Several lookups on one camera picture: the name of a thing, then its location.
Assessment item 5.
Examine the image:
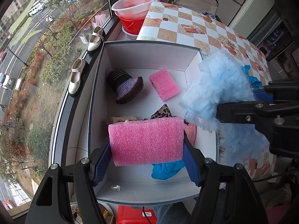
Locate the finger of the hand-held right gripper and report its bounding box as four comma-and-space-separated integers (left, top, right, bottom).
215, 101, 267, 125
252, 80, 299, 103

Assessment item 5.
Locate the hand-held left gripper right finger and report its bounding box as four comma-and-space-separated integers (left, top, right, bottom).
183, 135, 267, 224

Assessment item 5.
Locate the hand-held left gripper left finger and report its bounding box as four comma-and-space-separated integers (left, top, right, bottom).
26, 142, 113, 224

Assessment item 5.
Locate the large blue knit cloth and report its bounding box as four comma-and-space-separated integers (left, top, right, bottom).
151, 161, 187, 181

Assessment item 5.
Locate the light blue fluffy cloth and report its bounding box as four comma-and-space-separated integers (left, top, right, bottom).
179, 50, 270, 157

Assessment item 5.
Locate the large pink foam sheet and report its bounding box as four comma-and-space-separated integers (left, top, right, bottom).
108, 117, 185, 167

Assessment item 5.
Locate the leopard print scarf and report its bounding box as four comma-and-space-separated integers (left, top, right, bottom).
150, 103, 190, 125

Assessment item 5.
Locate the small pink foam pad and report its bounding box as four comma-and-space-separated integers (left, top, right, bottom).
149, 68, 180, 99

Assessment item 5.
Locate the purple knitted hat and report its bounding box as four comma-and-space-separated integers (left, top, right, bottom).
107, 68, 144, 105

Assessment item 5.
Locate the white cardboard box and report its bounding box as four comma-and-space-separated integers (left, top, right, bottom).
88, 41, 220, 204

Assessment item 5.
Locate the small blue cloth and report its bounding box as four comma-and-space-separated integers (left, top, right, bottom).
241, 65, 264, 92

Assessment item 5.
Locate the coral pink cloth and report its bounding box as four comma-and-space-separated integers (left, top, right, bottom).
184, 123, 197, 145

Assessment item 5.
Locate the pink plastic stool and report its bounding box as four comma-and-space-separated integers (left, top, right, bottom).
259, 45, 272, 58

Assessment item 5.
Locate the beige cloth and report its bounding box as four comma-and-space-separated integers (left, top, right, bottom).
109, 116, 137, 123

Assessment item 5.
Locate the person's jeans leg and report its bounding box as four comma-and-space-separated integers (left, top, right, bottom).
152, 203, 191, 224

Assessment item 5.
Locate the red plastic crate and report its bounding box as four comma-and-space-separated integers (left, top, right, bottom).
116, 205, 157, 224

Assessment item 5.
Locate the checkered printed tablecloth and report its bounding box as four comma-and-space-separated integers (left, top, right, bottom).
137, 1, 277, 182

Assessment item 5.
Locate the white cabinet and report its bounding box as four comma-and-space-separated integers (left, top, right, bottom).
228, 0, 276, 38

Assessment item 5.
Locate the cream buckled shoe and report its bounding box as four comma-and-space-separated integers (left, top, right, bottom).
87, 25, 105, 55
68, 57, 89, 96

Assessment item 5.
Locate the navy plaid cloth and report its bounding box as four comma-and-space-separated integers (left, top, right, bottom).
196, 10, 221, 22

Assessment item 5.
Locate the small white basin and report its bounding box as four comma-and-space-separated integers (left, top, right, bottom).
122, 25, 141, 41

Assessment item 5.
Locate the red bucket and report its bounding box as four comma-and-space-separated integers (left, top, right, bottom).
116, 13, 146, 35

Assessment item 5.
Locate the translucent white basin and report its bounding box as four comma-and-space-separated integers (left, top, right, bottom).
111, 0, 161, 17

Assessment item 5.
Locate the black cable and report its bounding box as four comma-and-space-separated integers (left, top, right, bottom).
142, 206, 157, 224

